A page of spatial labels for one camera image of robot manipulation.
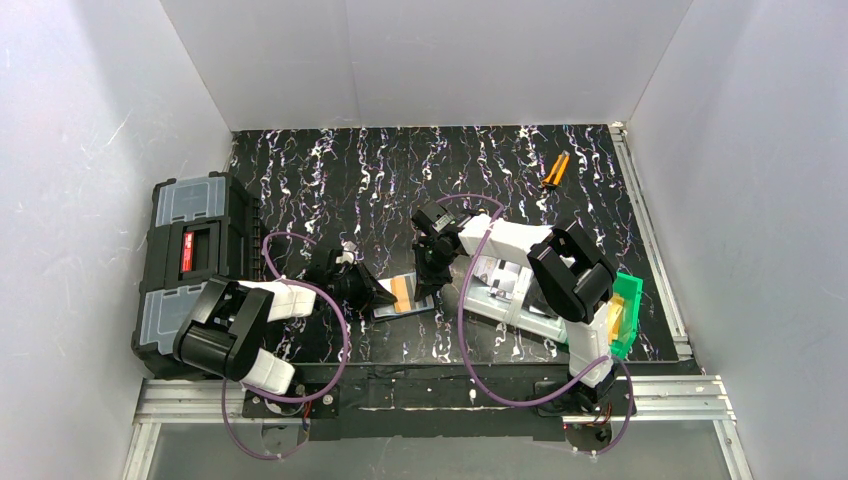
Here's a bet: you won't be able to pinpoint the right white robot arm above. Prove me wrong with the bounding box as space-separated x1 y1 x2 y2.
412 202 617 390

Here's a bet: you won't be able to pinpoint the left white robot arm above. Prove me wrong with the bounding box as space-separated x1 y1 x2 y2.
173 241 397 396

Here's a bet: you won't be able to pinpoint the white cards in left bin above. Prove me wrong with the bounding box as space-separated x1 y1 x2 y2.
474 257 530 302

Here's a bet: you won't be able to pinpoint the gold cards in green bin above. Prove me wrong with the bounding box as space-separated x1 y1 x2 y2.
607 294 625 343

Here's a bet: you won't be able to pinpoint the grey bin left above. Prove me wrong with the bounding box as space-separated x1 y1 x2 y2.
463 256 535 327

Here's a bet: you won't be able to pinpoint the grey bin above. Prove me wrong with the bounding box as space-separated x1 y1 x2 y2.
511 293 567 343
463 256 535 327

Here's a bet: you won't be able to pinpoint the grey bin middle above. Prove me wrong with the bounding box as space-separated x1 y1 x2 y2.
511 293 567 343

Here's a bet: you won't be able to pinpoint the orange black utility knife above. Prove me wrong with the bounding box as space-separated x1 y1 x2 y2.
541 151 571 190

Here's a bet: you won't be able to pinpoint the black tool box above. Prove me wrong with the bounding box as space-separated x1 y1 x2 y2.
131 172 267 380

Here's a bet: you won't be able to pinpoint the green bin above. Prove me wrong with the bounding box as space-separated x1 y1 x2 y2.
609 272 643 359

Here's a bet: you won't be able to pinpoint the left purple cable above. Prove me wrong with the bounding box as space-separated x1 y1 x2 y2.
220 231 352 462

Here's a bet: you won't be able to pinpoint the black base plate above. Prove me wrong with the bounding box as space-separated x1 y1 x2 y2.
240 363 630 441

